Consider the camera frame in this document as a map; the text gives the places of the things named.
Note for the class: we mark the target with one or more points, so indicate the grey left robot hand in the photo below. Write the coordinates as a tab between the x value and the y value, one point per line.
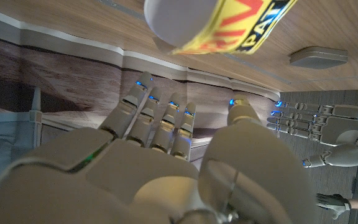
340	124

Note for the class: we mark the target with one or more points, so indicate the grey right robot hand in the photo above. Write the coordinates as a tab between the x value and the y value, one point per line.
135	186

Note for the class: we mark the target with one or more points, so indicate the person hand in black glove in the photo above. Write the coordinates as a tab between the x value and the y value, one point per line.
334	202

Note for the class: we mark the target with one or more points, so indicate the yellow snack packet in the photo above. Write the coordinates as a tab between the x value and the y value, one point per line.
238	28

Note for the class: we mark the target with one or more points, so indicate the white ceramic bowl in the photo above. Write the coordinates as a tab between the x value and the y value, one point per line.
176	18

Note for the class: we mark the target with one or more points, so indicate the printed sofa room backdrop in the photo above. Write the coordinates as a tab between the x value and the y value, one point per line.
57	84

